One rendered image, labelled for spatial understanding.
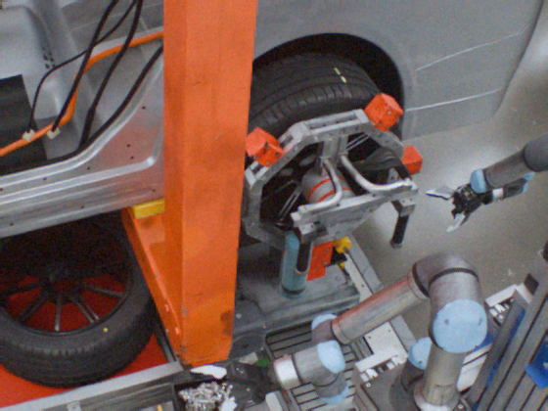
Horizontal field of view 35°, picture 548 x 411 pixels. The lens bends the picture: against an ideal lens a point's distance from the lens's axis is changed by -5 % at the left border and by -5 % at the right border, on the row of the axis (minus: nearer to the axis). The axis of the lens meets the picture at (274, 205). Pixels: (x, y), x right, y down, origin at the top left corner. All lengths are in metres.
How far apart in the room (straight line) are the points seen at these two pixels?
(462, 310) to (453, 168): 2.50
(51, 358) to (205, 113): 1.21
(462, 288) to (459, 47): 1.35
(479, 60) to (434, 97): 0.21
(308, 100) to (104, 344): 1.02
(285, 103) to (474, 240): 1.58
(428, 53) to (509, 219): 1.37
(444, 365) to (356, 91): 1.07
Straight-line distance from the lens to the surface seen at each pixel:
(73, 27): 3.31
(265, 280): 3.45
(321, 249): 3.13
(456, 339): 1.94
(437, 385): 2.14
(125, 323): 2.98
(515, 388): 2.34
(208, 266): 2.46
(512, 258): 4.05
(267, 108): 2.76
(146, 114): 2.75
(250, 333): 3.10
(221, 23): 1.90
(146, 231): 2.99
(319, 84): 2.79
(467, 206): 2.91
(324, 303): 3.50
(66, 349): 2.94
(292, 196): 3.03
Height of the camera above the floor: 2.93
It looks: 47 degrees down
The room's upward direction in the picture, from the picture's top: 6 degrees clockwise
